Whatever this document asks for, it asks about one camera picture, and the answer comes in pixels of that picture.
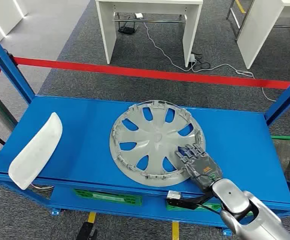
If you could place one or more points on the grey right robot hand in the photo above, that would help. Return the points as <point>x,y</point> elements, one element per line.
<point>202,170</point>

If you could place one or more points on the silver plastic wheel cover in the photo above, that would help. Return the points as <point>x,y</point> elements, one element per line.
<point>157,142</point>

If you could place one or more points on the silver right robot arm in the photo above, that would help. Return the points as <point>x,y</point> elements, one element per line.
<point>235,198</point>

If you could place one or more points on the blue metal shelf rack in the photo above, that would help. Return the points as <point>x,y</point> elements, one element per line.
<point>85,139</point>

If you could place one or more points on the white curved plastic part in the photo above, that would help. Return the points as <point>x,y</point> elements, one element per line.
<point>37,152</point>

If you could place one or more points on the white power strip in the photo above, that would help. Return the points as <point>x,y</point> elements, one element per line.
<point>192,59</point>

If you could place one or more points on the red barrier belt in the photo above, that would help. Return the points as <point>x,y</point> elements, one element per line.
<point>134,72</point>

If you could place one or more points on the white desk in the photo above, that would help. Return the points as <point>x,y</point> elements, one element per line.
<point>257,30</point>
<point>189,30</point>

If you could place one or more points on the black router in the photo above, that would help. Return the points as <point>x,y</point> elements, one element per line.
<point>127,29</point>

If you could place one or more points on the white power adapter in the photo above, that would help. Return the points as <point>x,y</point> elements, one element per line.
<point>139,15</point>

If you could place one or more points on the white lit plinth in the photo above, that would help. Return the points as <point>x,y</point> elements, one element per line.
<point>0,16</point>

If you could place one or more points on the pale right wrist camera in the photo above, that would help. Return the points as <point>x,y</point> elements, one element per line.
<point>174,194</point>

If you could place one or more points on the steel frame legs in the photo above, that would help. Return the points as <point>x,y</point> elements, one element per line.
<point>243,20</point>

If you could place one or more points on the dark metal stanchion post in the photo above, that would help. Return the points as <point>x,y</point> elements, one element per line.
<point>10,54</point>
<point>0,106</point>

